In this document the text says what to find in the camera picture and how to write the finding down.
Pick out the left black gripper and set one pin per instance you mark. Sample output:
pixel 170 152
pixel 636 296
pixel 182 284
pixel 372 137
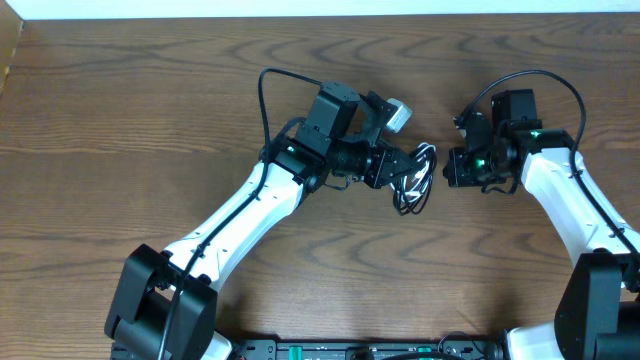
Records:
pixel 383 167

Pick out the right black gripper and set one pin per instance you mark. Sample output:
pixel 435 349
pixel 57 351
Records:
pixel 456 173

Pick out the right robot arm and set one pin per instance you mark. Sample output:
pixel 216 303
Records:
pixel 512 145

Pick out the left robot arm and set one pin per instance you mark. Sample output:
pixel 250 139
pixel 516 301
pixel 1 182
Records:
pixel 165 302

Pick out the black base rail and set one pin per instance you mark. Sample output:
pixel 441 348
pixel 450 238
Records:
pixel 458 346

